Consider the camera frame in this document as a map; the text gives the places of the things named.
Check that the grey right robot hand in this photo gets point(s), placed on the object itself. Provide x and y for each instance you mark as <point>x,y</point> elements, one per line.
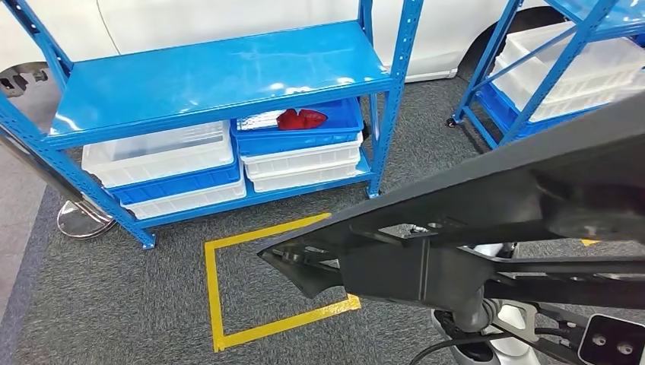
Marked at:
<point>471,312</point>

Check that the black plastic panel part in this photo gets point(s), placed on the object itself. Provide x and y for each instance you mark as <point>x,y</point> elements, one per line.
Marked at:
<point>504,201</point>

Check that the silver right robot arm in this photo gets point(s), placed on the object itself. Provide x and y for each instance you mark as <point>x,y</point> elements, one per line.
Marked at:
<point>504,347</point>

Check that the red plastic part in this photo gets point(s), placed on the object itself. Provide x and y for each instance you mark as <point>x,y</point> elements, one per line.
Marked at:
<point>302,120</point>

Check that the blue metal shelf rack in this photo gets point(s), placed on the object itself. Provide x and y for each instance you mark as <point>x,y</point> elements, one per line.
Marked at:
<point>201,75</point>
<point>554,65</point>

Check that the yellow floor tape square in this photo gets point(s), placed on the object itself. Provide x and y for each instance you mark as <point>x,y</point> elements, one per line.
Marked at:
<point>214,302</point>
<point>589,243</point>

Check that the white car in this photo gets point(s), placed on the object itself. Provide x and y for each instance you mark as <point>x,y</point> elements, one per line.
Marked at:
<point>227,20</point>

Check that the grey stand pole chrome base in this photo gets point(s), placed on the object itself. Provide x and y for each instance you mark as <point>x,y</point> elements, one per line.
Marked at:
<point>85,221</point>

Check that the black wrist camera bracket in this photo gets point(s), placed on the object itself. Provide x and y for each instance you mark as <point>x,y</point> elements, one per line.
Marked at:
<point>559,332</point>

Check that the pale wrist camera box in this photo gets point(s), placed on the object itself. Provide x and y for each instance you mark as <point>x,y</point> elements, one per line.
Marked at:
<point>612,342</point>

